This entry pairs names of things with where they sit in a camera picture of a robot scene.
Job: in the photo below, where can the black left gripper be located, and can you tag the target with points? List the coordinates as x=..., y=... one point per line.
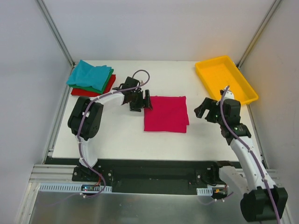
x=140, y=101

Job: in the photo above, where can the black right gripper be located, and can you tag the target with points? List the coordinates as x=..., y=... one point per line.
x=210, y=110

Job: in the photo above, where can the pink t shirt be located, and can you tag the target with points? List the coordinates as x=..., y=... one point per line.
x=169, y=114

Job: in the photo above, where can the yellow plastic tray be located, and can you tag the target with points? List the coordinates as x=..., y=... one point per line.
x=220, y=72

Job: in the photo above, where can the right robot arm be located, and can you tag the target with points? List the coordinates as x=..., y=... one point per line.
x=261, y=198

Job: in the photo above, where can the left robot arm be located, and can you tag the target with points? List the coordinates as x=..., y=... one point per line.
x=86, y=115

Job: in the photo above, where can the folded green t shirt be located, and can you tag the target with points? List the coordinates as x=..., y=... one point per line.
x=102, y=84

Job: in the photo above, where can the folded teal t shirt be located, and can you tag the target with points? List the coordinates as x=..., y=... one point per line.
x=87, y=74

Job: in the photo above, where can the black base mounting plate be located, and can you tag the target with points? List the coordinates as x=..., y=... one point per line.
x=149, y=177

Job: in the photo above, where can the folded red t shirt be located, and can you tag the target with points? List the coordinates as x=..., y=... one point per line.
x=93, y=93

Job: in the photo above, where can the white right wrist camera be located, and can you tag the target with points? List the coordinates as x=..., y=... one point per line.
x=227, y=94

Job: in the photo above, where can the aluminium right side rail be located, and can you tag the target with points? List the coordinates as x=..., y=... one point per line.
x=257, y=110

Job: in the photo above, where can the aluminium rail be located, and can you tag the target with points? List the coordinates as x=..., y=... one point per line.
x=43, y=173
x=257, y=110
x=57, y=123

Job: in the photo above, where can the aluminium corner post right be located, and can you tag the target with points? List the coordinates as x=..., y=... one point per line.
x=264, y=23

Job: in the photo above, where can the aluminium corner post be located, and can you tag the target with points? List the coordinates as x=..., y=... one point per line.
x=264, y=23
x=54, y=30

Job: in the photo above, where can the white slotted cable duct right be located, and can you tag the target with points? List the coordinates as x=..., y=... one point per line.
x=204, y=191

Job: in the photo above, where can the white slotted cable duct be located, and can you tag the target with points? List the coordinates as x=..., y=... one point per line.
x=204, y=191
x=74, y=188

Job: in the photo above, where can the aluminium left side rail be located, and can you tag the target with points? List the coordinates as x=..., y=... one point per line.
x=57, y=123

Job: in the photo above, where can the aluminium front rail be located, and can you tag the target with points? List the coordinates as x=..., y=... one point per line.
x=43, y=173

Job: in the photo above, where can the aluminium corner post left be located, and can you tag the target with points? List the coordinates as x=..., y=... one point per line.
x=54, y=30

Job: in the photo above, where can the white slotted cable duct left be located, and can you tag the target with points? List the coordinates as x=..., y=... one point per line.
x=74, y=188

